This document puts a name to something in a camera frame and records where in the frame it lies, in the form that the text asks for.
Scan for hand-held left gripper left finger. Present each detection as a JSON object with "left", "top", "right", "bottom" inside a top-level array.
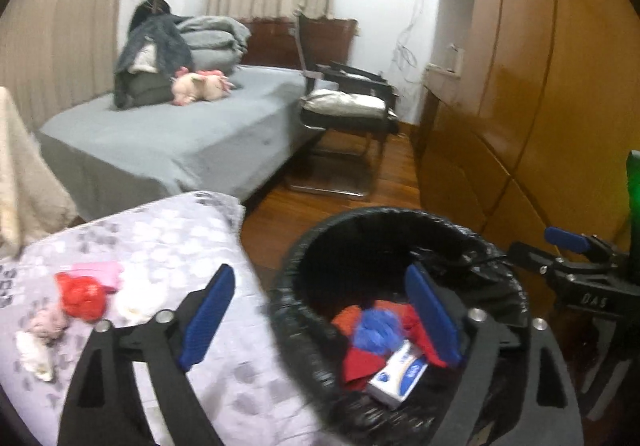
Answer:
[{"left": 57, "top": 263, "right": 236, "bottom": 446}]

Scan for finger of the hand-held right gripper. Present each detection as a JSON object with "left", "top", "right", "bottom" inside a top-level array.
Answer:
[
  {"left": 544, "top": 226, "right": 607, "bottom": 259},
  {"left": 507, "top": 241, "right": 562, "bottom": 279}
]

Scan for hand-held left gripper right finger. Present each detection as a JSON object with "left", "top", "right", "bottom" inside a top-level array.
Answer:
[{"left": 404, "top": 263, "right": 586, "bottom": 446}]

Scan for blue plastic bag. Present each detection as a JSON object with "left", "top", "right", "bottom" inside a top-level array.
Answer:
[{"left": 352, "top": 308, "right": 404, "bottom": 353}]

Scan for white and blue carton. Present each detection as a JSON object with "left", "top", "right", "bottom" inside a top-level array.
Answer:
[{"left": 366, "top": 340, "right": 430, "bottom": 408}]

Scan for white tissue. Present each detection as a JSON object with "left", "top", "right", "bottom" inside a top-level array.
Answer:
[
  {"left": 116, "top": 288, "right": 154, "bottom": 325},
  {"left": 15, "top": 330, "right": 55, "bottom": 383}
]

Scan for orange foam net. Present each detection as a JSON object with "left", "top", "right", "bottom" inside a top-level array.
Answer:
[{"left": 331, "top": 303, "right": 374, "bottom": 335}]

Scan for red paper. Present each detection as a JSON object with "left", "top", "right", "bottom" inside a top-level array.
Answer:
[{"left": 342, "top": 306, "right": 449, "bottom": 385}]

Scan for waste bin with black bag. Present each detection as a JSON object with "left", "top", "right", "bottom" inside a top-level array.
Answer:
[{"left": 267, "top": 207, "right": 531, "bottom": 446}]

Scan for pink packet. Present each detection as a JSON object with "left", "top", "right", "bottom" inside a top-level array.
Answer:
[{"left": 70, "top": 262, "right": 125, "bottom": 293}]

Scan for red plastic bag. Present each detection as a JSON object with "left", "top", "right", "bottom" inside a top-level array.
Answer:
[{"left": 54, "top": 272, "right": 109, "bottom": 323}]

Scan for pink tissue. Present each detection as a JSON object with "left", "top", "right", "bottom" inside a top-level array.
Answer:
[{"left": 26, "top": 305, "right": 70, "bottom": 343}]

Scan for floral cloth-covered table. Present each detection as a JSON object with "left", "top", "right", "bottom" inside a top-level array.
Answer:
[{"left": 0, "top": 190, "right": 326, "bottom": 446}]

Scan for wooden wardrobe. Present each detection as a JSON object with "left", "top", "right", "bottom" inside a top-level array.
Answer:
[{"left": 415, "top": 0, "right": 640, "bottom": 377}]

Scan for bed with grey sheet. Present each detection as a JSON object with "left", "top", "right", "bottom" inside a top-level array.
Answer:
[{"left": 35, "top": 63, "right": 342, "bottom": 223}]

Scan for beige quilted blanket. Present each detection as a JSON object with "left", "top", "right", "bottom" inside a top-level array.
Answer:
[{"left": 0, "top": 86, "right": 79, "bottom": 253}]

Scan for pink plush toy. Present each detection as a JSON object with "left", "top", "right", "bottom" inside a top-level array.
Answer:
[{"left": 171, "top": 68, "right": 236, "bottom": 107}]

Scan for silver cushion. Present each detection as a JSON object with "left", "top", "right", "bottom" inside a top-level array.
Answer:
[{"left": 301, "top": 90, "right": 396, "bottom": 122}]

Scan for dark grey pillow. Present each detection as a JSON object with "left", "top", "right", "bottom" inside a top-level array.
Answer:
[{"left": 117, "top": 70, "right": 176, "bottom": 108}]

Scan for light grey pillow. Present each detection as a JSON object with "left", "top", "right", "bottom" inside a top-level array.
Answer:
[{"left": 190, "top": 46, "right": 247, "bottom": 77}]

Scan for wooden headboard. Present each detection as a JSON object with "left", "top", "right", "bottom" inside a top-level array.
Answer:
[{"left": 237, "top": 17, "right": 359, "bottom": 76}]

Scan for grey fleece blanket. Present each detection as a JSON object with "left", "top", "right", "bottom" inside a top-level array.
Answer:
[{"left": 113, "top": 14, "right": 195, "bottom": 109}]

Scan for black cantilever chair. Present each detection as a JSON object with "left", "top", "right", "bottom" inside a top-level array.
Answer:
[{"left": 285, "top": 8, "right": 401, "bottom": 199}]

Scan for folded grey duvet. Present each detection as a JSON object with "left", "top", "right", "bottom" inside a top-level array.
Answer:
[{"left": 177, "top": 16, "right": 252, "bottom": 52}]

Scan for dark jacket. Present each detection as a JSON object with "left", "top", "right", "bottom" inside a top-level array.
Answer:
[{"left": 131, "top": 0, "right": 174, "bottom": 34}]

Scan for wide beige curtain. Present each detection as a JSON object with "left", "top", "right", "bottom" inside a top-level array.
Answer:
[{"left": 0, "top": 0, "right": 137, "bottom": 133}]

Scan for hanging wall cables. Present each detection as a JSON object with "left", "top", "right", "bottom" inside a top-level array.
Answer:
[{"left": 392, "top": 0, "right": 441, "bottom": 87}]

